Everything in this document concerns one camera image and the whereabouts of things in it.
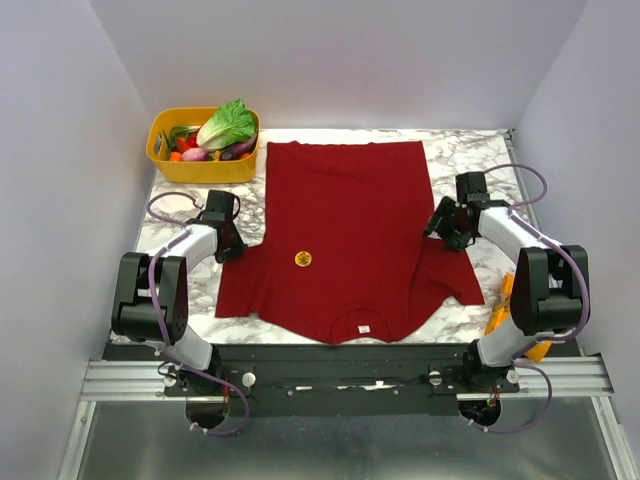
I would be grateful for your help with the green lettuce toy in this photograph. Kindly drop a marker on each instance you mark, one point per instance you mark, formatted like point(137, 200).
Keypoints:
point(231, 123)

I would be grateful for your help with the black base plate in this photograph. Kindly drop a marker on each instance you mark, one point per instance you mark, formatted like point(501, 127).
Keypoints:
point(270, 381)

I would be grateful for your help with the pink radish toy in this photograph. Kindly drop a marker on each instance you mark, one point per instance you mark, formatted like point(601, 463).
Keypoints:
point(195, 154)

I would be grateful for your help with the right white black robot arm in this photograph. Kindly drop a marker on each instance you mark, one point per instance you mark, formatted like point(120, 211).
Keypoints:
point(550, 300)

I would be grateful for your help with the red pepper toy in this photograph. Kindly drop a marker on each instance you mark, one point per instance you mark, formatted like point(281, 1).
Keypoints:
point(185, 143)

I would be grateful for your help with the round gold brooch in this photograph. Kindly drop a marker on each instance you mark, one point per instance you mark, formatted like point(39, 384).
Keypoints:
point(303, 259)

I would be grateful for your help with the yellow plastic basket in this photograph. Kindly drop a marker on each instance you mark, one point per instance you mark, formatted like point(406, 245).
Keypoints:
point(204, 172)

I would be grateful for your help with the red t-shirt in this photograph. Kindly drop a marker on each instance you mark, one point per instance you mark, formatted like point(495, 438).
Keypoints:
point(360, 210)

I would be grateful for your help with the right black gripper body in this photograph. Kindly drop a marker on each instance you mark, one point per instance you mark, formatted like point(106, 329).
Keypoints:
point(445, 226)

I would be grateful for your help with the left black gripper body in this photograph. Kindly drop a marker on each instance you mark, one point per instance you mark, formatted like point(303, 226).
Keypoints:
point(235, 247)

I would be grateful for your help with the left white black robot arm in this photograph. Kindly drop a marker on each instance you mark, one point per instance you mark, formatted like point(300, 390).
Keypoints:
point(151, 304)

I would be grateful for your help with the orange snack bag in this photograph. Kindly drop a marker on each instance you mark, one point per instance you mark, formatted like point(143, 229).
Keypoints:
point(500, 312)

